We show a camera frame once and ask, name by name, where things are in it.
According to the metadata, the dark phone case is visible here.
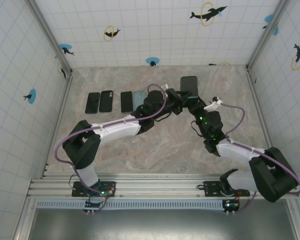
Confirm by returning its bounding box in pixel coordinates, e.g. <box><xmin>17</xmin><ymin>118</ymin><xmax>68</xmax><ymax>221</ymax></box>
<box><xmin>179</xmin><ymin>75</ymin><xmax>200</xmax><ymax>100</ymax></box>

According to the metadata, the black smartphone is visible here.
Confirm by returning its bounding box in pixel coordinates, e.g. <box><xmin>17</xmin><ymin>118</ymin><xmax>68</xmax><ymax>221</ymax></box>
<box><xmin>179</xmin><ymin>75</ymin><xmax>199</xmax><ymax>98</ymax></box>
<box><xmin>120</xmin><ymin>91</ymin><xmax>134</xmax><ymax>114</ymax></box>
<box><xmin>85</xmin><ymin>91</ymin><xmax>101</xmax><ymax>115</ymax></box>

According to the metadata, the black phone case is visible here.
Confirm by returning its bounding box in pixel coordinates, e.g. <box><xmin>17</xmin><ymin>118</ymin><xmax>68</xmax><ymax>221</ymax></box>
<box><xmin>98</xmin><ymin>90</ymin><xmax>114</xmax><ymax>114</ymax></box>

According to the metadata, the penguin blue circle sticker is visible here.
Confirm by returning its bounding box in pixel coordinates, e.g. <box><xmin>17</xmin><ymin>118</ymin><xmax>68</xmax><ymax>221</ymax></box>
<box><xmin>145</xmin><ymin>56</ymin><xmax>161</xmax><ymax>67</ymax></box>

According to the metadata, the small black connector box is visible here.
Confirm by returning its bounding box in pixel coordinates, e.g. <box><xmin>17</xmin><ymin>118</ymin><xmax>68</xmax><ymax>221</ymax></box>
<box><xmin>83</xmin><ymin>200</ymin><xmax>103</xmax><ymax>216</ymax></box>
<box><xmin>222</xmin><ymin>199</ymin><xmax>240</xmax><ymax>216</ymax></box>

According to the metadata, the grey metal sheet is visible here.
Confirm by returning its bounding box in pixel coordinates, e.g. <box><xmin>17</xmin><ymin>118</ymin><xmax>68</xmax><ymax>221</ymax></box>
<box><xmin>27</xmin><ymin>208</ymin><xmax>300</xmax><ymax>240</ymax></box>

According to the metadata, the black animal blue circle sticker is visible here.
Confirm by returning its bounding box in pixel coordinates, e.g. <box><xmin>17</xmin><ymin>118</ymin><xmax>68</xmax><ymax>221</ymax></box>
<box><xmin>23</xmin><ymin>88</ymin><xmax>38</xmax><ymax>105</ymax></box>

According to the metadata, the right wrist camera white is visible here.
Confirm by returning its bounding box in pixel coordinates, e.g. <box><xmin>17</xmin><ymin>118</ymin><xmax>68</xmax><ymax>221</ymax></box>
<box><xmin>203</xmin><ymin>97</ymin><xmax>225</xmax><ymax>111</ymax></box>

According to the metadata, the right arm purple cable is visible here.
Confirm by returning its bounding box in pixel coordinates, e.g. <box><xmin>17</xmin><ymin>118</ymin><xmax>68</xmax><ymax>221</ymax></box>
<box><xmin>221</xmin><ymin>103</ymin><xmax>300</xmax><ymax>215</ymax></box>

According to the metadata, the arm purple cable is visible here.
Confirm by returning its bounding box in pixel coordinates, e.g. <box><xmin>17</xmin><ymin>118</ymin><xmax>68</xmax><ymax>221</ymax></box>
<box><xmin>221</xmin><ymin>103</ymin><xmax>300</xmax><ymax>215</ymax></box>
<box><xmin>54</xmin><ymin>83</ymin><xmax>169</xmax><ymax>213</ymax></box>

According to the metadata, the flat black animal ring sticker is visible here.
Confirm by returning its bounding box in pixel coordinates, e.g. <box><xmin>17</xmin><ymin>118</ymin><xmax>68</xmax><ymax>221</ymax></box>
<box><xmin>208</xmin><ymin>61</ymin><xmax>232</xmax><ymax>67</ymax></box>

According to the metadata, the aluminium side rail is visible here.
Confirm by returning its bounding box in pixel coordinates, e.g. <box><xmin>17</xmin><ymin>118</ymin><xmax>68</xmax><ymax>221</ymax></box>
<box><xmin>41</xmin><ymin>73</ymin><xmax>75</xmax><ymax>179</ymax></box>
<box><xmin>246</xmin><ymin>65</ymin><xmax>284</xmax><ymax>179</ymax></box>

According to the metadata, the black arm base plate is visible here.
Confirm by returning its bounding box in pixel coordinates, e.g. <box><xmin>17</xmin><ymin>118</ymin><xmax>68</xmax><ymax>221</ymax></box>
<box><xmin>71</xmin><ymin>180</ymin><xmax>117</xmax><ymax>198</ymax></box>
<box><xmin>197</xmin><ymin>180</ymin><xmax>251</xmax><ymax>198</ymax></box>

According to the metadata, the seal yellow ring sticker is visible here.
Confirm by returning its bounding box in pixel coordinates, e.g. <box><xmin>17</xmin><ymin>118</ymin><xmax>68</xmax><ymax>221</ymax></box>
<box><xmin>103</xmin><ymin>25</ymin><xmax>122</xmax><ymax>42</ymax></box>

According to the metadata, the aluminium mounting rail beam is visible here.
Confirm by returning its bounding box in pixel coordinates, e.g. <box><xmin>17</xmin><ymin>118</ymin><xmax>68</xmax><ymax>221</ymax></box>
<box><xmin>26</xmin><ymin>173</ymin><xmax>300</xmax><ymax>200</ymax></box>

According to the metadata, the dolphin yellow ring sticker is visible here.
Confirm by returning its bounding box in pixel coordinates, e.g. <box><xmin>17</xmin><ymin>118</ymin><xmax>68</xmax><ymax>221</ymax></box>
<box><xmin>189</xmin><ymin>1</ymin><xmax>228</xmax><ymax>27</ymax></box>

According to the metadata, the white slotted cable duct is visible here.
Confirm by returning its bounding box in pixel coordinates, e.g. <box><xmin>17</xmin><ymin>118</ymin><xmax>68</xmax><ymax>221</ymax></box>
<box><xmin>36</xmin><ymin>199</ymin><xmax>226</xmax><ymax>210</ymax></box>

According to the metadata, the small black animal ring sticker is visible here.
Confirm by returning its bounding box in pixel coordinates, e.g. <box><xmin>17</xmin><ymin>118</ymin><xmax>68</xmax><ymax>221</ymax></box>
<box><xmin>57</xmin><ymin>62</ymin><xmax>67</xmax><ymax>80</ymax></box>

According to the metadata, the aluminium corner post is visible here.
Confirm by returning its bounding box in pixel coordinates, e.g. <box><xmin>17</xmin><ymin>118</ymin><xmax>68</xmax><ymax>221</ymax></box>
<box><xmin>27</xmin><ymin>0</ymin><xmax>73</xmax><ymax>75</ymax></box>
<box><xmin>246</xmin><ymin>0</ymin><xmax>291</xmax><ymax>70</ymax></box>

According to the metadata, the blue patches wall sticker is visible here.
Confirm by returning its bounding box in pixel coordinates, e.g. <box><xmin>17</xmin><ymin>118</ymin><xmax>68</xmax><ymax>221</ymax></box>
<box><xmin>261</xmin><ymin>13</ymin><xmax>280</xmax><ymax>36</ymax></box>

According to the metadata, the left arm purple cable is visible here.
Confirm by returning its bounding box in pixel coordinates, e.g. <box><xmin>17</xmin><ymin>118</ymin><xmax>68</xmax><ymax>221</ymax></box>
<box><xmin>54</xmin><ymin>83</ymin><xmax>169</xmax><ymax>213</ymax></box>

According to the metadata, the seahorse yellow ring sticker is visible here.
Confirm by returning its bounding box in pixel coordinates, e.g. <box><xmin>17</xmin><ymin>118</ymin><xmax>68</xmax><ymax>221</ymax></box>
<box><xmin>290</xmin><ymin>43</ymin><xmax>300</xmax><ymax>72</ymax></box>

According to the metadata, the aluminium frame leg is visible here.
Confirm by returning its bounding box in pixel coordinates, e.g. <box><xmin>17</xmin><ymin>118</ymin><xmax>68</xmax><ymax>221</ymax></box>
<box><xmin>13</xmin><ymin>198</ymin><xmax>37</xmax><ymax>240</ymax></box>
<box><xmin>287</xmin><ymin>198</ymin><xmax>300</xmax><ymax>240</ymax></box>

